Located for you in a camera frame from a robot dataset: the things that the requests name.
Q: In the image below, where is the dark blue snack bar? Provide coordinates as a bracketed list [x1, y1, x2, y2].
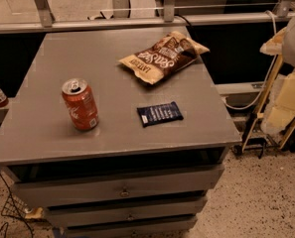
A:
[137, 101, 184, 127]

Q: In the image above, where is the black wire basket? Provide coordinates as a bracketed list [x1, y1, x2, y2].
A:
[0, 173, 35, 238]

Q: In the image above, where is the brown chips bag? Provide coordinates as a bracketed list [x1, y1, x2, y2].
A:
[120, 31, 209, 85]

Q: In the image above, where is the white cable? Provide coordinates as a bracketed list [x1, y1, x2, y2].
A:
[221, 10, 279, 111]

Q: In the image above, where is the red coke can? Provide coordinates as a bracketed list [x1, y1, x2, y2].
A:
[62, 78, 98, 131]

